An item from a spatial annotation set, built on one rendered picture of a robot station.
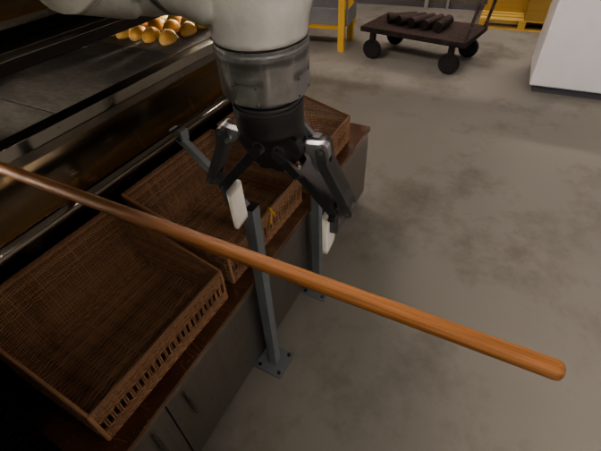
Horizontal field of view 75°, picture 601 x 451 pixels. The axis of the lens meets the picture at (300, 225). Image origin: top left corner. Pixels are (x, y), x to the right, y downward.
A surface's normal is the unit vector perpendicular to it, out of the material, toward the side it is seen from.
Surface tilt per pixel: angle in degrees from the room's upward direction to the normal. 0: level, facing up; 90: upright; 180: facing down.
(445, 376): 0
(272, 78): 93
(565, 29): 90
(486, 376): 0
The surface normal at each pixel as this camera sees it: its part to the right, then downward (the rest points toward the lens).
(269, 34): 0.28, 0.80
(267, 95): 0.15, 0.70
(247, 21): -0.04, 0.90
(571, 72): -0.43, 0.62
